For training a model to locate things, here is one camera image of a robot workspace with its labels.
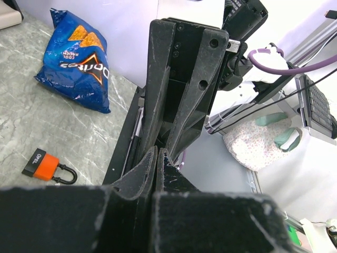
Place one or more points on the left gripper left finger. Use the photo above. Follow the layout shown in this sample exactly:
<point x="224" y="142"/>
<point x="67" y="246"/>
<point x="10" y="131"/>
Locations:
<point x="108" y="218"/>

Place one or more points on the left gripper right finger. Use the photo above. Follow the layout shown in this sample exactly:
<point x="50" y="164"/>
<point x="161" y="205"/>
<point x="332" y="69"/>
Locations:
<point x="187" y="220"/>

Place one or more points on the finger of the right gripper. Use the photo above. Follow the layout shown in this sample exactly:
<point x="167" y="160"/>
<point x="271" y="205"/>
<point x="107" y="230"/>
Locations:
<point x="197" y="96"/>
<point x="158" y="71"/>

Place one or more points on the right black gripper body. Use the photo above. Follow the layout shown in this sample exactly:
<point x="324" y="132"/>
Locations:
<point x="186" y="46"/>

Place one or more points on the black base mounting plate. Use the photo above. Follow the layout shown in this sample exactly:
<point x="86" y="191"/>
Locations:
<point x="116" y="165"/>

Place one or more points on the floral cloth bag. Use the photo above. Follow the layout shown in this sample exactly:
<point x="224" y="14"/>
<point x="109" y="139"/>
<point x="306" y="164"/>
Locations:
<point x="258" y="143"/>

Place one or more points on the orange black padlock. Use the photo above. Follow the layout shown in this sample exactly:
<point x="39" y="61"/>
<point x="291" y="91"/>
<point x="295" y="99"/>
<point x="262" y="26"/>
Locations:
<point x="43" y="166"/>

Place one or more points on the blue Doritos chip bag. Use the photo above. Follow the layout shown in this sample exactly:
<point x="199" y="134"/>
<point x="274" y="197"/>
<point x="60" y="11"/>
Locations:
<point x="75" y="63"/>

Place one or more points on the black keyboard on stand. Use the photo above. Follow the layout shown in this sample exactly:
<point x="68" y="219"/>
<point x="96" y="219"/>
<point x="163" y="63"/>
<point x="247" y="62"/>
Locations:
<point x="314" y="107"/>

